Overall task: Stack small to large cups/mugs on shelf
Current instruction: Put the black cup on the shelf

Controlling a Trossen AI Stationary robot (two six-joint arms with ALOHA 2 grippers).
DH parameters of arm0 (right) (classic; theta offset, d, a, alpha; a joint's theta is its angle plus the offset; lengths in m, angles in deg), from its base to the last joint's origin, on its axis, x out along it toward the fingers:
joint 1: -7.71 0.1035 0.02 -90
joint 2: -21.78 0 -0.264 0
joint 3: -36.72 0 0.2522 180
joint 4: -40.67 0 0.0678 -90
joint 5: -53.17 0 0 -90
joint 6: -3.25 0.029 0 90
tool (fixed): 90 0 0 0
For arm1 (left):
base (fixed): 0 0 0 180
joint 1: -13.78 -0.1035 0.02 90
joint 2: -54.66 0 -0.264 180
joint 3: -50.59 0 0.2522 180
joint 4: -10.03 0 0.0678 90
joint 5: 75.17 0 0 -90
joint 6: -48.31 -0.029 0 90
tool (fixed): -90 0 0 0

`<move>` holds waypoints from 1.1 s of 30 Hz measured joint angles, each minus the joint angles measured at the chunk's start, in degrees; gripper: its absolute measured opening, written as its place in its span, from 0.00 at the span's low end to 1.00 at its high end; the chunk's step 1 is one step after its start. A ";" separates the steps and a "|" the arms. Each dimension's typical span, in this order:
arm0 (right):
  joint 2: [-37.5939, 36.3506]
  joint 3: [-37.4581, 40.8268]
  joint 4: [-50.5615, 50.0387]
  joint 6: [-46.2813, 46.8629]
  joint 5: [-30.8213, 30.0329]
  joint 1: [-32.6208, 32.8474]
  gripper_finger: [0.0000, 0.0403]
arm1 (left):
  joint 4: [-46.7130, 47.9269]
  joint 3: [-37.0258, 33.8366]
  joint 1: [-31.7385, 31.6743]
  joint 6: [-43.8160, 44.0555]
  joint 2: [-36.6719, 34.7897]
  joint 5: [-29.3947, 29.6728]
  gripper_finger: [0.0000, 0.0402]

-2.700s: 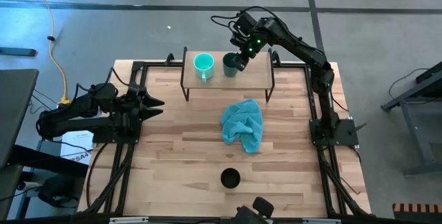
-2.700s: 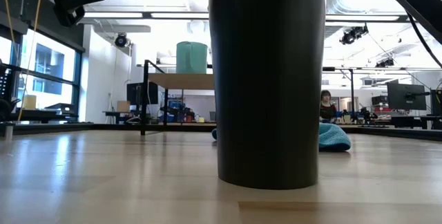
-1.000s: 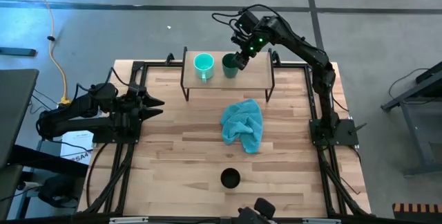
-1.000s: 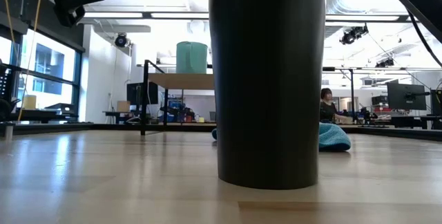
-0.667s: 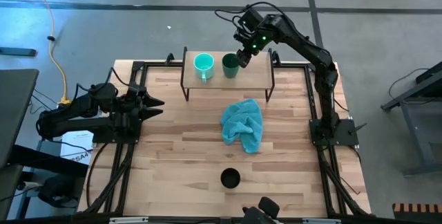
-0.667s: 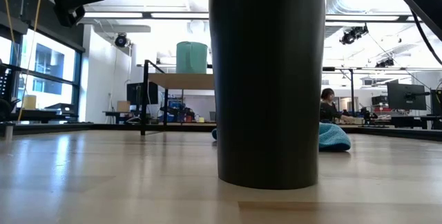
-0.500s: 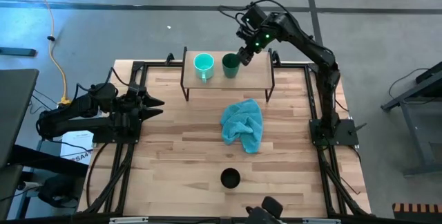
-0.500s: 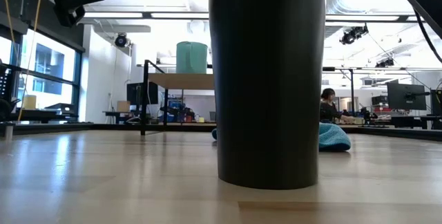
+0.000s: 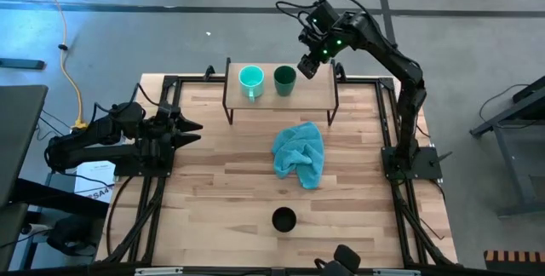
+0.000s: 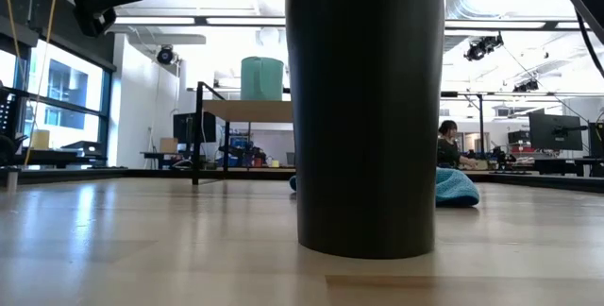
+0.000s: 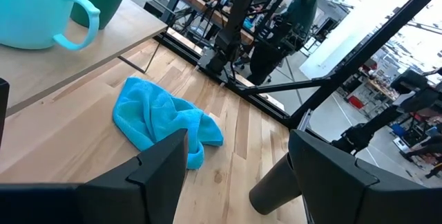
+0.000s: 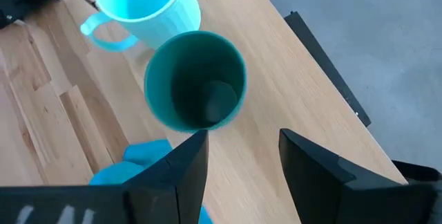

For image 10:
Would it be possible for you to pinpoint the mint green mug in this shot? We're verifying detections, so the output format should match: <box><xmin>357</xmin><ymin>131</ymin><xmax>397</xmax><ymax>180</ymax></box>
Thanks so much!
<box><xmin>240</xmin><ymin>56</ymin><xmax>286</xmax><ymax>102</ymax></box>

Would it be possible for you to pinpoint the long ceiling light strip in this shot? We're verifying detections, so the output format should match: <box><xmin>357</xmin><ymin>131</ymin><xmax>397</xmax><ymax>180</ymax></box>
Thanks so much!
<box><xmin>114</xmin><ymin>15</ymin><xmax>589</xmax><ymax>31</ymax></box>

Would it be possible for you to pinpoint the black computer monitor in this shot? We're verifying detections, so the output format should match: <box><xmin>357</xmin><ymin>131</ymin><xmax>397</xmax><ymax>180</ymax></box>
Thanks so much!
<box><xmin>173</xmin><ymin>111</ymin><xmax>217</xmax><ymax>145</ymax></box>

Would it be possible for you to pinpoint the pale yellow container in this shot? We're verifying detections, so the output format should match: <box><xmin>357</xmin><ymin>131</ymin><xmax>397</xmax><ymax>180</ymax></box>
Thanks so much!
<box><xmin>30</xmin><ymin>129</ymin><xmax>51</xmax><ymax>151</ymax></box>

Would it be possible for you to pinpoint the dark office desk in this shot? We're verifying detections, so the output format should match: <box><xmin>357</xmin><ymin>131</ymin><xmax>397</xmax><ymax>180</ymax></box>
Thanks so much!
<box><xmin>140</xmin><ymin>150</ymin><xmax>199</xmax><ymax>170</ymax></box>

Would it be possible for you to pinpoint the blue storage crate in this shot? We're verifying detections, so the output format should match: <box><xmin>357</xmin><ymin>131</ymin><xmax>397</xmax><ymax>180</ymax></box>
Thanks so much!
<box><xmin>229</xmin><ymin>136</ymin><xmax>259</xmax><ymax>168</ymax></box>

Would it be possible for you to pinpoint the tall black tumbler cup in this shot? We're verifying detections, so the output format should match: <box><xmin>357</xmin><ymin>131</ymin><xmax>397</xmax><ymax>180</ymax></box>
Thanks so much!
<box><xmin>284</xmin><ymin>0</ymin><xmax>446</xmax><ymax>261</ymax></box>

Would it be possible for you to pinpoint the person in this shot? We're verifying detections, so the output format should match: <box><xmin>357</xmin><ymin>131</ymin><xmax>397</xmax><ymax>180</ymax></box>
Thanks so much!
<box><xmin>436</xmin><ymin>120</ymin><xmax>479</xmax><ymax>171</ymax></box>

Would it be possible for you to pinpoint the black ceiling spotlight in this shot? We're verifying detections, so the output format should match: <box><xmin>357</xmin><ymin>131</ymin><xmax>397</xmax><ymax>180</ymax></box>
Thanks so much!
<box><xmin>463</xmin><ymin>31</ymin><xmax>506</xmax><ymax>62</ymax></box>
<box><xmin>512</xmin><ymin>78</ymin><xmax>541</xmax><ymax>94</ymax></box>

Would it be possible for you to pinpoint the blue microfibre cloth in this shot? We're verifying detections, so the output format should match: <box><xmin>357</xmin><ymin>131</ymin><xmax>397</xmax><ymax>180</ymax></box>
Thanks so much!
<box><xmin>287</xmin><ymin>166</ymin><xmax>480</xmax><ymax>209</ymax></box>

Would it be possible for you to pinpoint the wide black desk monitor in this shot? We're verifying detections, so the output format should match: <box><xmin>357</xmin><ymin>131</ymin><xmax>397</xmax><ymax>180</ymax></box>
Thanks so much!
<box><xmin>528</xmin><ymin>112</ymin><xmax>584</xmax><ymax>152</ymax></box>

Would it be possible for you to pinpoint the large glass window wall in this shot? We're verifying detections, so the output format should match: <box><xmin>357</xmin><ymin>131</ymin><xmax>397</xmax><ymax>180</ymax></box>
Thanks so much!
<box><xmin>0</xmin><ymin>41</ymin><xmax>113</xmax><ymax>166</ymax></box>

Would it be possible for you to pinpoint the black aluminium table frame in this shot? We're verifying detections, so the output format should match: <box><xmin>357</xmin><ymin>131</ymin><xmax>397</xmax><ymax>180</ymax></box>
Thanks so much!
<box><xmin>0</xmin><ymin>166</ymin><xmax>604</xmax><ymax>195</ymax></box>

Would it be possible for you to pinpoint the wooden shelf with black frame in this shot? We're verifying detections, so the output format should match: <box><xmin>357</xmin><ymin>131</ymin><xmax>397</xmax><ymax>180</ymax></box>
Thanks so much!
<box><xmin>191</xmin><ymin>81</ymin><xmax>296</xmax><ymax>187</ymax></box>

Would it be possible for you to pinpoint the black background frame stand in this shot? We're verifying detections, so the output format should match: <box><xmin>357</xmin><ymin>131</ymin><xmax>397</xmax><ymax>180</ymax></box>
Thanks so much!
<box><xmin>441</xmin><ymin>91</ymin><xmax>486</xmax><ymax>157</ymax></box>

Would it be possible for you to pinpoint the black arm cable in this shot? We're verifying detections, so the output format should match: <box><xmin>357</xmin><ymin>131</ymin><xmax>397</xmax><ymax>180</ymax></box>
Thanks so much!
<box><xmin>574</xmin><ymin>8</ymin><xmax>604</xmax><ymax>79</ymax></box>

